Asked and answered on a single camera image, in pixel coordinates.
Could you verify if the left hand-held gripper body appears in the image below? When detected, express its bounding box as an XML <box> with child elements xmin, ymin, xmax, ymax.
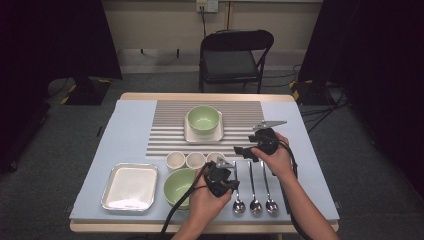
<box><xmin>203</xmin><ymin>156</ymin><xmax>235</xmax><ymax>198</ymax></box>

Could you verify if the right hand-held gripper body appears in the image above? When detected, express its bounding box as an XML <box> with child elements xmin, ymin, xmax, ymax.
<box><xmin>249</xmin><ymin>120</ymin><xmax>288</xmax><ymax>156</ymax></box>

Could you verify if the metal spoon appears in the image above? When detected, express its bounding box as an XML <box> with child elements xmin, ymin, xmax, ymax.
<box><xmin>260</xmin><ymin>162</ymin><xmax>280</xmax><ymax>214</ymax></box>
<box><xmin>247</xmin><ymin>161</ymin><xmax>264</xmax><ymax>215</ymax></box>
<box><xmin>231</xmin><ymin>160</ymin><xmax>247</xmax><ymax>215</ymax></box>

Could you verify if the green bowl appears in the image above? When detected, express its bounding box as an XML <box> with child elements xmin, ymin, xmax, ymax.
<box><xmin>162</xmin><ymin>167</ymin><xmax>198</xmax><ymax>208</ymax></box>
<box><xmin>166</xmin><ymin>199</ymin><xmax>191</xmax><ymax>212</ymax></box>
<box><xmin>186</xmin><ymin>105</ymin><xmax>221</xmax><ymax>136</ymax></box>

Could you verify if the person's right hand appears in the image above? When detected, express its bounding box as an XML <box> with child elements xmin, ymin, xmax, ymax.
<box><xmin>250</xmin><ymin>132</ymin><xmax>296</xmax><ymax>178</ymax></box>

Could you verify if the person's left hand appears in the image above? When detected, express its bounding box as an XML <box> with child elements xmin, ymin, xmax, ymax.
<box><xmin>188</xmin><ymin>166</ymin><xmax>234</xmax><ymax>222</ymax></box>

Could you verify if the white cup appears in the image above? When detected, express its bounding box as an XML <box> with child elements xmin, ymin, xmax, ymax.
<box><xmin>185</xmin><ymin>151</ymin><xmax>207</xmax><ymax>170</ymax></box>
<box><xmin>205</xmin><ymin>151</ymin><xmax>226</xmax><ymax>164</ymax></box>
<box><xmin>165</xmin><ymin>151</ymin><xmax>186</xmax><ymax>170</ymax></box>

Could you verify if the black taped stand base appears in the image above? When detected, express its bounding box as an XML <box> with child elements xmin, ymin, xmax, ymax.
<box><xmin>60</xmin><ymin>77</ymin><xmax>113</xmax><ymax>107</ymax></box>
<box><xmin>289</xmin><ymin>79</ymin><xmax>334</xmax><ymax>107</ymax></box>

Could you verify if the grey striped placemat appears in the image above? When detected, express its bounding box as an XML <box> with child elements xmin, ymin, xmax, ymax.
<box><xmin>145</xmin><ymin>100</ymin><xmax>274</xmax><ymax>158</ymax></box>

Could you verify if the black folding chair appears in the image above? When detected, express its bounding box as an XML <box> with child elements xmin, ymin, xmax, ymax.
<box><xmin>198</xmin><ymin>29</ymin><xmax>275</xmax><ymax>94</ymax></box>

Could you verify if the light blue table mat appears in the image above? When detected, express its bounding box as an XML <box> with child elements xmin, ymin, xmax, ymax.
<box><xmin>69</xmin><ymin>99</ymin><xmax>340</xmax><ymax>224</ymax></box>

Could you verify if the black curtain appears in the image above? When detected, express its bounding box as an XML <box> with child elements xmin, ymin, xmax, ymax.
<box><xmin>0</xmin><ymin>0</ymin><xmax>124</xmax><ymax>174</ymax></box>
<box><xmin>297</xmin><ymin>0</ymin><xmax>424</xmax><ymax>201</ymax></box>

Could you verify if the grey round floor base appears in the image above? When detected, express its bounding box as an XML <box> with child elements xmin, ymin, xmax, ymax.
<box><xmin>47</xmin><ymin>77</ymin><xmax>75</xmax><ymax>99</ymax></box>

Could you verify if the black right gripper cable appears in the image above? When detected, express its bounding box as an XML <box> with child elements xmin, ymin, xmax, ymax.
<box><xmin>278</xmin><ymin>139</ymin><xmax>314</xmax><ymax>240</ymax></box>

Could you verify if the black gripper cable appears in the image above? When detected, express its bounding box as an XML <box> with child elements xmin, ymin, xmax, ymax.
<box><xmin>278</xmin><ymin>139</ymin><xmax>314</xmax><ymax>240</ymax></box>
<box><xmin>159</xmin><ymin>162</ymin><xmax>213</xmax><ymax>240</ymax></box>

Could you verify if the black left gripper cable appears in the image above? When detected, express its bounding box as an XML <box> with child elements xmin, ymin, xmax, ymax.
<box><xmin>159</xmin><ymin>162</ymin><xmax>213</xmax><ymax>240</ymax></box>

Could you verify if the bundle of black floor cables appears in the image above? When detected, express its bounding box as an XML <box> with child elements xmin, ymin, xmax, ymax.
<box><xmin>261</xmin><ymin>64</ymin><xmax>351</xmax><ymax>134</ymax></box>

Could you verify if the black outlet cable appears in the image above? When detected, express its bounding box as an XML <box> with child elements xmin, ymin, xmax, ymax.
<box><xmin>199</xmin><ymin>4</ymin><xmax>208</xmax><ymax>38</ymax></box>

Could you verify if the white wall power outlet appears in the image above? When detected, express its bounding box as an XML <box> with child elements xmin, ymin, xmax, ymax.
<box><xmin>195</xmin><ymin>0</ymin><xmax>219</xmax><ymax>14</ymax></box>

